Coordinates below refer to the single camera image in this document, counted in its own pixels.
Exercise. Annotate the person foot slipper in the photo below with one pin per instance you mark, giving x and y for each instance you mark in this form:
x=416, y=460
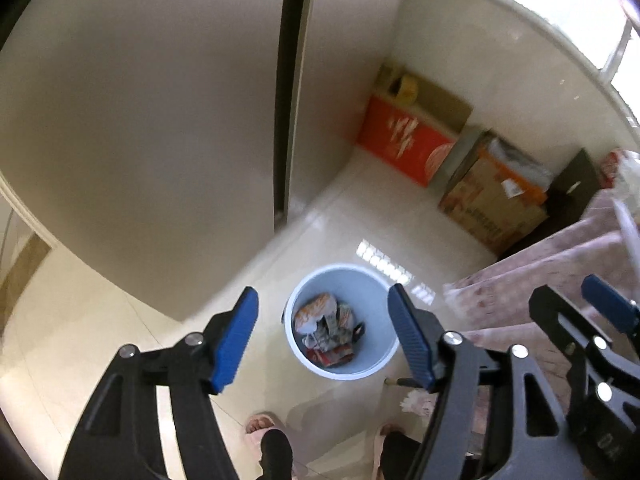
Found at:
x=256, y=428
x=388, y=437

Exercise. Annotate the grey checked tablecloth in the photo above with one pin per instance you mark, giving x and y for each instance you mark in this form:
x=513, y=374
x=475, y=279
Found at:
x=628, y=228

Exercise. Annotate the white plastic shopping bag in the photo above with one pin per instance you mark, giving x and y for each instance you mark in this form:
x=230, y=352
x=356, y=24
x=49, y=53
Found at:
x=620, y=170

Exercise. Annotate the yellow small box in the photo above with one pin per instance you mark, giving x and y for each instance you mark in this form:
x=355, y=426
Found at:
x=404, y=90

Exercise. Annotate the red green snack bag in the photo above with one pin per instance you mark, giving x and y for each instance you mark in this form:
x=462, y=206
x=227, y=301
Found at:
x=335, y=357

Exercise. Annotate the light blue trash bin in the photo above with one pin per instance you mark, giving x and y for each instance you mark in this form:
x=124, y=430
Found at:
x=366, y=292

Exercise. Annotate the beige sliding door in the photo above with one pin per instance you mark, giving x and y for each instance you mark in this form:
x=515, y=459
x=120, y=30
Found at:
x=164, y=142

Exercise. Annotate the person left foot slipper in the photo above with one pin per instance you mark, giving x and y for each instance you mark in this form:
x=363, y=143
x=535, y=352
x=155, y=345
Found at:
x=256, y=428

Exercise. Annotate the pink white plastic bag bundle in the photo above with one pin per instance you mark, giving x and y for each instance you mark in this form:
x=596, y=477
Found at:
x=306, y=318

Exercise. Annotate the window with white frame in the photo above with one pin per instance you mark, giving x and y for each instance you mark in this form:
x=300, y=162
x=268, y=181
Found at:
x=603, y=36

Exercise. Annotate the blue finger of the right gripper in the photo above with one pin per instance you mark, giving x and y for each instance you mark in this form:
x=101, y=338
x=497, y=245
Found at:
x=566, y=327
x=621, y=312

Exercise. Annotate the dark wooden side table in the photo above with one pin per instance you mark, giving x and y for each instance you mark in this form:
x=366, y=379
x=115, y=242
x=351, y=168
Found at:
x=572, y=189

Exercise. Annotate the orange brown cardboard box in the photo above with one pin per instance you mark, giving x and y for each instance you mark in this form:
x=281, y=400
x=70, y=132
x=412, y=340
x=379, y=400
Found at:
x=497, y=193

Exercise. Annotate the person right foot slipper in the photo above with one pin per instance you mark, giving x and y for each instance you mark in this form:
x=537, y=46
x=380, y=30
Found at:
x=388, y=437

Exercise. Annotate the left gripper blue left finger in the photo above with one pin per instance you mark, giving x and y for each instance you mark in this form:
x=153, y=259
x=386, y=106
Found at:
x=228, y=334

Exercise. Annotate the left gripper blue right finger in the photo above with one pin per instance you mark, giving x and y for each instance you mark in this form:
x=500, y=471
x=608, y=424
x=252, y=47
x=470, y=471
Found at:
x=420, y=336

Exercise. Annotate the red cardboard box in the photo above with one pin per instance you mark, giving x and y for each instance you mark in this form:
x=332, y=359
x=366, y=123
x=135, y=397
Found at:
x=414, y=139

